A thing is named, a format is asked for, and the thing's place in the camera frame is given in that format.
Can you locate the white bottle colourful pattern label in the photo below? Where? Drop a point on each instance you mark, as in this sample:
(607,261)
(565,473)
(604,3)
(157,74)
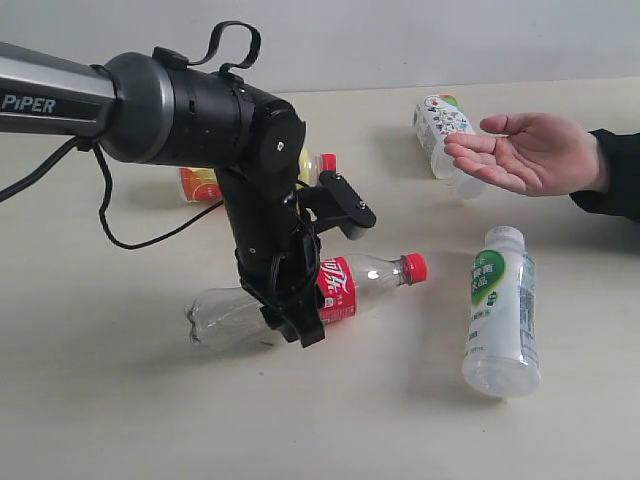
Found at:
(436,117)

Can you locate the clear cola bottle red label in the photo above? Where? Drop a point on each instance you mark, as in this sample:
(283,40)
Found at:
(223,318)

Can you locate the white bottle green heart label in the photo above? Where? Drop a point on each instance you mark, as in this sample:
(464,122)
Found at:
(501,358)

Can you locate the yellow juice bottle red cap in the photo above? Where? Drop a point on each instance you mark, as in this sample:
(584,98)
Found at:
(201,185)

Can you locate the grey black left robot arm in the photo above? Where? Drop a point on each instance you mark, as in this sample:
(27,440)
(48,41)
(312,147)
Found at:
(155,110)

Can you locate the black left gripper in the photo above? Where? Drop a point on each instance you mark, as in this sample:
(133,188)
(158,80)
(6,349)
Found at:
(274,250)

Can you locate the person's open bare hand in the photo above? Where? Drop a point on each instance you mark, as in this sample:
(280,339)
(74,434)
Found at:
(532,154)

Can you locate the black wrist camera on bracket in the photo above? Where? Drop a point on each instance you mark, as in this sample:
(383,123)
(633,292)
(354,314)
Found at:
(335,204)

